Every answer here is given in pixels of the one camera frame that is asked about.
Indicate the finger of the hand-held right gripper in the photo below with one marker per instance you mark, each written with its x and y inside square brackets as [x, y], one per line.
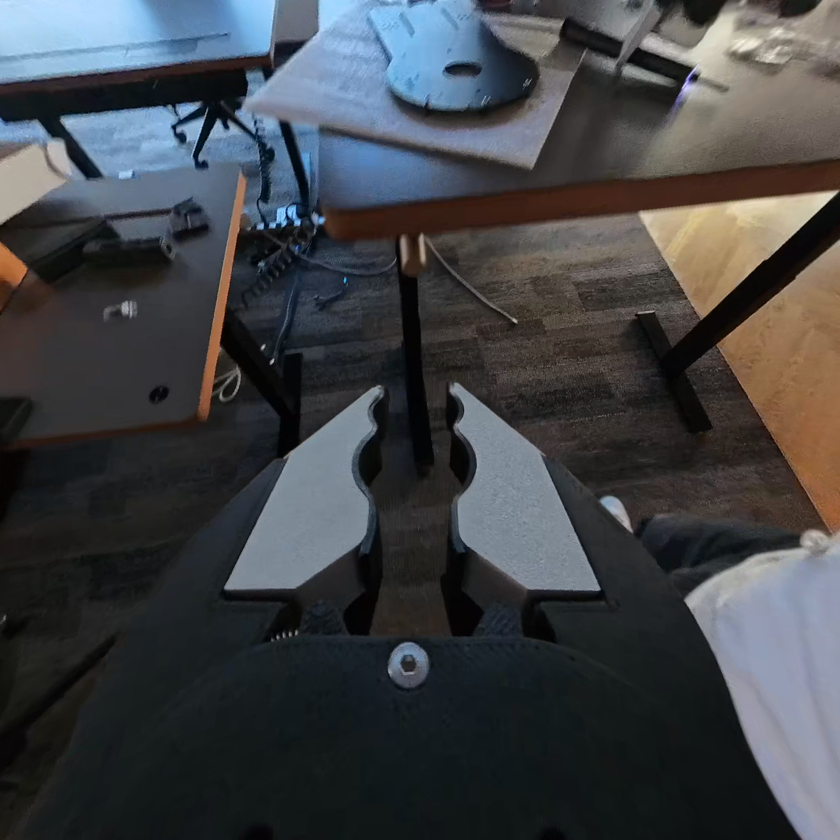
[640, 26]

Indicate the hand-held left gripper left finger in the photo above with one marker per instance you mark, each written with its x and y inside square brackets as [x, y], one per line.
[308, 518]

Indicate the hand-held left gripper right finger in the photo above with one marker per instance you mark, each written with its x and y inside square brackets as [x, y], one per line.
[518, 518]

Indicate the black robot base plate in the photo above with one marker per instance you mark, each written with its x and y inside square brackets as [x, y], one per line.
[420, 72]

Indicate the black desk grommet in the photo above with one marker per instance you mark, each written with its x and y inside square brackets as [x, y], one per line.
[159, 394]

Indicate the dark office desk wooden edge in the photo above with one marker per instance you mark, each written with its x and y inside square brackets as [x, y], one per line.
[98, 367]
[131, 26]

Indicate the person's white shoe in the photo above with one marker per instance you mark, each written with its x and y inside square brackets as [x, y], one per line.
[617, 512]

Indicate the person's dark trousers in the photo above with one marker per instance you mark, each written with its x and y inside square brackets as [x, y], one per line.
[709, 544]

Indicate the small metal part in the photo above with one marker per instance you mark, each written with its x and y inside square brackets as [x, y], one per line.
[121, 311]

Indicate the person's white shirt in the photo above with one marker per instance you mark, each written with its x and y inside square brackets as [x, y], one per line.
[787, 656]

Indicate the power strip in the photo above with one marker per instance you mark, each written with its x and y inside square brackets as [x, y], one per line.
[289, 216]

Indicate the grey foam sheet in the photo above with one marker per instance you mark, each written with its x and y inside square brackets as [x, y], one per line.
[341, 85]

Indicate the black rectangular block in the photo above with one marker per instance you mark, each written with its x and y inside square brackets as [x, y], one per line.
[131, 250]

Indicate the small black adapter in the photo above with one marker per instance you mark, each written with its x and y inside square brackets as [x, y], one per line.
[190, 220]

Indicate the black flat device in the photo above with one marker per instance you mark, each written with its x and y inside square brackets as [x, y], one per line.
[65, 253]

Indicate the black office chair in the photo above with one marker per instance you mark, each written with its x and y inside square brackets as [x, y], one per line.
[210, 118]

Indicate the white cardboard box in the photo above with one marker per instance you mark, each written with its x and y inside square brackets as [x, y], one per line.
[33, 177]

